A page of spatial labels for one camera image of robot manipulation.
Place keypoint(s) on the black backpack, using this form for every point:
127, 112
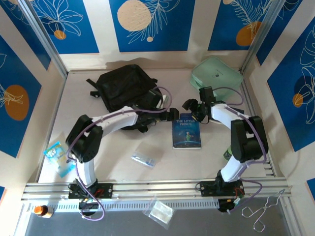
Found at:
123, 86

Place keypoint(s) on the black electronics box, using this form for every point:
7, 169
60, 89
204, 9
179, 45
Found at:
230, 205
88, 205

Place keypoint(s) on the mint green pencil case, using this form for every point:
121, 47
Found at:
219, 73

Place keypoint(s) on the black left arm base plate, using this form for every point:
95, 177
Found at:
105, 190

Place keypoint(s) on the green round jar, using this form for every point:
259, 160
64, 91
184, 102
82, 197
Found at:
227, 153

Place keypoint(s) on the aluminium corner post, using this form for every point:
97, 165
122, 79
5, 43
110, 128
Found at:
261, 37
44, 39

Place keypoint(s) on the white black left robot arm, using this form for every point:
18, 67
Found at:
118, 121

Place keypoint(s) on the aluminium rail frame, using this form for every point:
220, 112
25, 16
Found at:
157, 188

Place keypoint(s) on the aluminium side rail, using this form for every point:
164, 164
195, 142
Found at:
251, 103

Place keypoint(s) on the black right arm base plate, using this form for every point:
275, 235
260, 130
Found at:
206, 188

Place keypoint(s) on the clear plastic bag with pens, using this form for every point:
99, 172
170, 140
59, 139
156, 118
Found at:
146, 156

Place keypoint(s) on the blue snack packet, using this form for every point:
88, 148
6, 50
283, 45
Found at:
57, 157

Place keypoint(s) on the Little Prince book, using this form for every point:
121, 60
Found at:
187, 135

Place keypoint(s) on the amber bottle orange cap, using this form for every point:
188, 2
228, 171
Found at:
43, 211

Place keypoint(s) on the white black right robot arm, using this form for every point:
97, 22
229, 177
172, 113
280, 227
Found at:
221, 116

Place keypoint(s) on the clear zip bag beige contents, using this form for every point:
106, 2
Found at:
161, 211

